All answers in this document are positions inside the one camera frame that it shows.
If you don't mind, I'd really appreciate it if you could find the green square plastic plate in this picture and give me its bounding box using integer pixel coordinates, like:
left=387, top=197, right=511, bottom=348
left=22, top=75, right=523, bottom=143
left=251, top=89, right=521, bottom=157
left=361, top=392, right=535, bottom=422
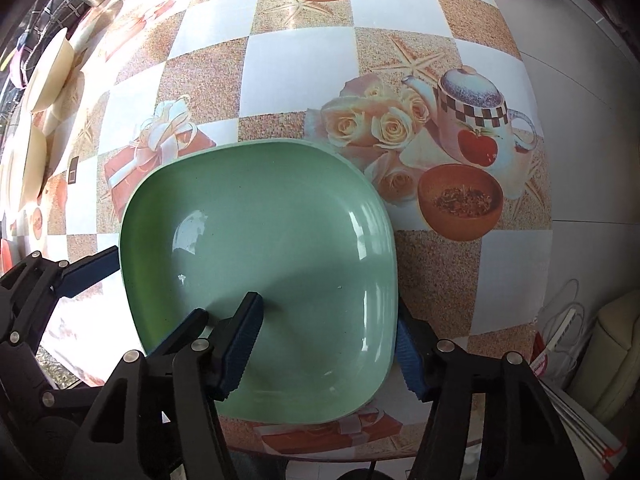
left=119, top=139, right=397, bottom=425

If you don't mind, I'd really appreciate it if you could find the white plastic bag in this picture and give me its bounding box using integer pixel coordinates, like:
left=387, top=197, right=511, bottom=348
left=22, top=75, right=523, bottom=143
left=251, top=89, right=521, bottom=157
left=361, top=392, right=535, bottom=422
left=530, top=278, right=596, bottom=389

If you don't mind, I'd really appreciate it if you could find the black checkered cloth bag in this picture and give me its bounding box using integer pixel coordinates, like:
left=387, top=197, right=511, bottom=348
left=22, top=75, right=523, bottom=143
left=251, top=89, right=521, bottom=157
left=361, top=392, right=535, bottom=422
left=16, top=0, right=89, bottom=51

